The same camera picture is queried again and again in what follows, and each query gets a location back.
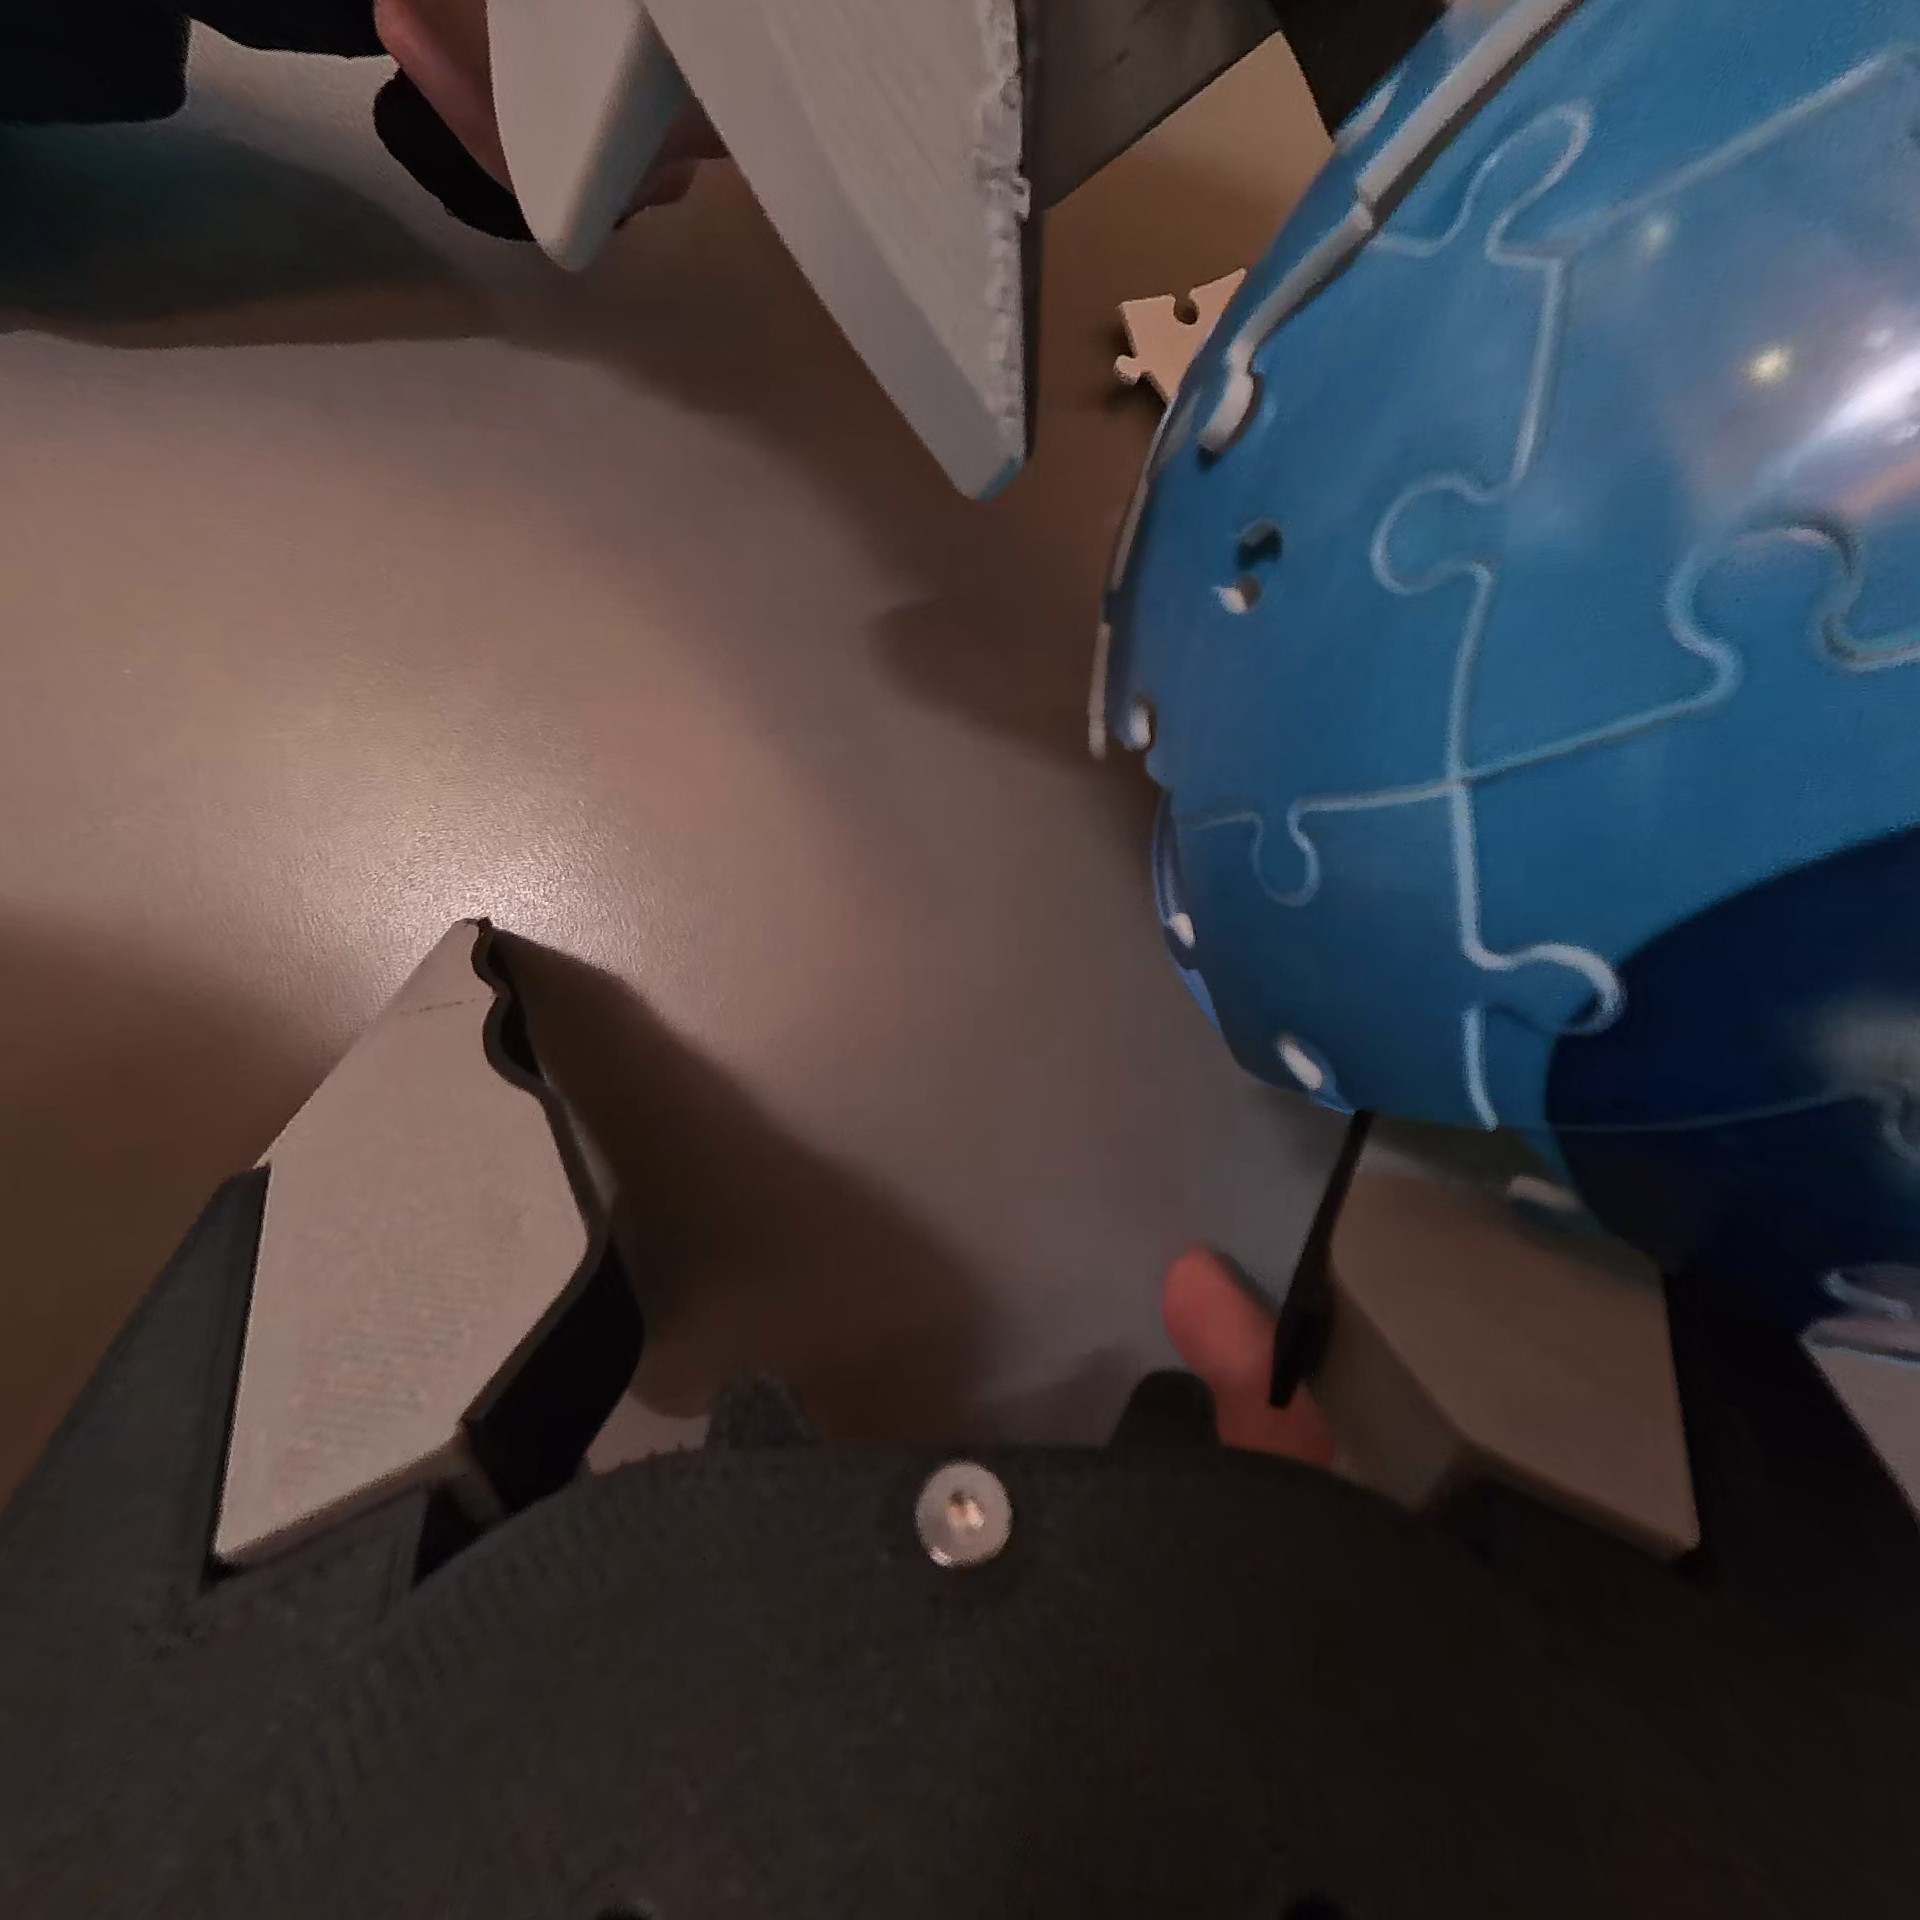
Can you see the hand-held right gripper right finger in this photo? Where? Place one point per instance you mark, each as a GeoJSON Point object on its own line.
{"type": "Point", "coordinates": [1501, 1348]}

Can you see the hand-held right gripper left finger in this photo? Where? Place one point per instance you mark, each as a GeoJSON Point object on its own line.
{"type": "Point", "coordinates": [406, 1276]}

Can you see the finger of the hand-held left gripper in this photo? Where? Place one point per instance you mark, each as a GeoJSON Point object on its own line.
{"type": "Point", "coordinates": [1125, 76]}
{"type": "Point", "coordinates": [869, 225]}

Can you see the blue puzzle ball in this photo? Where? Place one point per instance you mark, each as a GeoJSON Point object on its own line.
{"type": "Point", "coordinates": [1501, 674]}

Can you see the person's left forearm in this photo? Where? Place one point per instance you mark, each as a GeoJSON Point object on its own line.
{"type": "Point", "coordinates": [77, 44]}

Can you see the white puzzle piece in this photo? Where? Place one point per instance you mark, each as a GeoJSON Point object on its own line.
{"type": "Point", "coordinates": [1177, 323]}

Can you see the person's left hand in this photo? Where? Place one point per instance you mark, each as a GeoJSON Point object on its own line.
{"type": "Point", "coordinates": [441, 59]}

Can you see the person's right hand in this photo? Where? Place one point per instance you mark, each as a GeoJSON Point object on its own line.
{"type": "Point", "coordinates": [1224, 1329]}

